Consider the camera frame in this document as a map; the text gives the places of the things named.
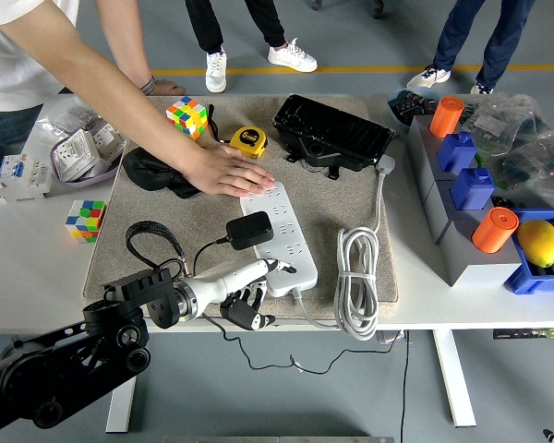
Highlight person's left hand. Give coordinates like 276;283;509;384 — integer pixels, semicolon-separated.
151;78;187;97

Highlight person's right hand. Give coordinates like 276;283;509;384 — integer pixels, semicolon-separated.
182;143;277;198

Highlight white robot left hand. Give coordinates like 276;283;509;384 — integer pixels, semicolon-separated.
188;257;298;331

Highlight thin black plug cord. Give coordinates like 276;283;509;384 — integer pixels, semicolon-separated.
191;235;402;375

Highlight black plug adapter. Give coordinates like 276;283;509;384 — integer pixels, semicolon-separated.
224;210;275;250

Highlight white power strip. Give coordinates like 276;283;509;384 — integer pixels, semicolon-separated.
239;180;319;297

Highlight colourful puzzle cube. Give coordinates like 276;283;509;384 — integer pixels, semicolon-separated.
165;95;209;140
65;198;108;245

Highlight person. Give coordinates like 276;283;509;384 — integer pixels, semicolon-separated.
405;0;536;96
0;0;82;186
185;0;319;93

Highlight black cloth pouch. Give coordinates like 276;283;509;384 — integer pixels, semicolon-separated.
122;146;203;199

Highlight grey-brown mat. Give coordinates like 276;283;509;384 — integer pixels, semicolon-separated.
82;94;401;322

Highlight black table control panel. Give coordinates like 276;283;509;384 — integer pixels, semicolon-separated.
492;327;554;341

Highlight white table leg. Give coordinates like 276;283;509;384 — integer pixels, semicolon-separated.
105;376;139;434
431;329;477;428

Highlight black glossy device box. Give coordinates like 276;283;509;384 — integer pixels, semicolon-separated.
271;94;396;179

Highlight blue plastic bin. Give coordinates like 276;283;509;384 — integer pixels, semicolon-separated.
503;207;554;295

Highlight white circuit breaker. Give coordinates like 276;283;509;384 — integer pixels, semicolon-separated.
0;154;53;203

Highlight light blue bowl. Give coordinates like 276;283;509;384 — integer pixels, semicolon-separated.
386;86;444;129

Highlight grey block base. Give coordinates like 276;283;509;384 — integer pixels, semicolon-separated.
405;114;523;288

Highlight yellow lemon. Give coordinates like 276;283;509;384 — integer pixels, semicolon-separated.
515;219;554;269

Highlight dark circuit boards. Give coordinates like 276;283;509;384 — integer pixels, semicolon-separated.
391;90;440;116

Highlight orange cylinder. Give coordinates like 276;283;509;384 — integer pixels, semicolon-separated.
428;95;465;138
471;207;521;255

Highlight blue plastic block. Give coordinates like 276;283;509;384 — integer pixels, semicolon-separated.
437;131;479;175
450;166;496;211

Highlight clear bag of components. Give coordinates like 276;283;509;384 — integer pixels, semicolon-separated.
487;136;554;211
459;93;554;156

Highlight yellow tape measure black strap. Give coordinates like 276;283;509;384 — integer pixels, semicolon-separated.
206;103;269;161

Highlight white power strip cable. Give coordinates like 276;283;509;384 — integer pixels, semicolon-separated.
291;154;397;342

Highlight black hanging cable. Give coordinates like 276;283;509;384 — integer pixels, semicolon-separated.
399;329;412;443

